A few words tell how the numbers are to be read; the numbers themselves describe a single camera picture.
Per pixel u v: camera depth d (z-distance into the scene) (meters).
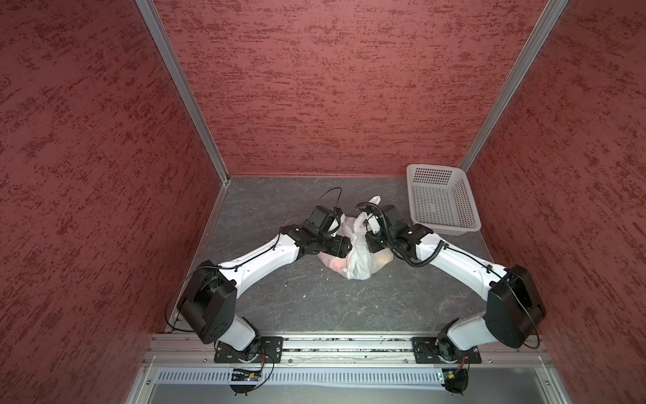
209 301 0.42
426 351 0.74
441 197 1.14
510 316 0.44
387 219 0.65
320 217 0.64
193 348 0.76
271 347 0.74
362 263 0.83
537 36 0.76
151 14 0.71
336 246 0.73
